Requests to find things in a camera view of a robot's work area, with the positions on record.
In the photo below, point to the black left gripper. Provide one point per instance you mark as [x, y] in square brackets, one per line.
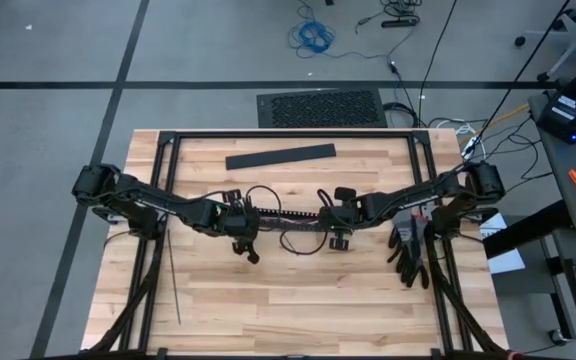
[242, 222]

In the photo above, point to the white paper sheet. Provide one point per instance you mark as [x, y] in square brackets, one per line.
[508, 260]

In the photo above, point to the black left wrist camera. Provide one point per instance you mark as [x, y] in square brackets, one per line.
[233, 196]

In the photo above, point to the grey black work glove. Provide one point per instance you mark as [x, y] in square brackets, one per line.
[418, 270]

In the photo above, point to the long black zip tie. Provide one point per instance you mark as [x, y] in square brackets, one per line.
[174, 276]

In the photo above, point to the black power strip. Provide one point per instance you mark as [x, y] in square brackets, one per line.
[399, 22]

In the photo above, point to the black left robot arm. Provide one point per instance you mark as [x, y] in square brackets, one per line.
[158, 202]

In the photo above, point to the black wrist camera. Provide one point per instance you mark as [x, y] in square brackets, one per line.
[233, 196]
[345, 194]

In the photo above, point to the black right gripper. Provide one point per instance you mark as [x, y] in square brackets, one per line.
[340, 220]

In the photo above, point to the black aluminium table frame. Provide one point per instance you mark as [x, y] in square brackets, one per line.
[293, 134]

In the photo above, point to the black perforated floor grate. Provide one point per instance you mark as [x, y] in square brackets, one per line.
[318, 107]

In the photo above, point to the grey side desk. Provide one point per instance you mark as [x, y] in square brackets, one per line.
[563, 170]

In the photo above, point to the grey office chair base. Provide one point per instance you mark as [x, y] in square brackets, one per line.
[575, 35]

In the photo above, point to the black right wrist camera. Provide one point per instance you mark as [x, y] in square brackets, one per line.
[345, 194]

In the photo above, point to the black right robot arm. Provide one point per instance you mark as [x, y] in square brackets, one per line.
[418, 197]

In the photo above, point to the dark flat duct cover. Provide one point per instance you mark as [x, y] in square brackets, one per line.
[280, 156]

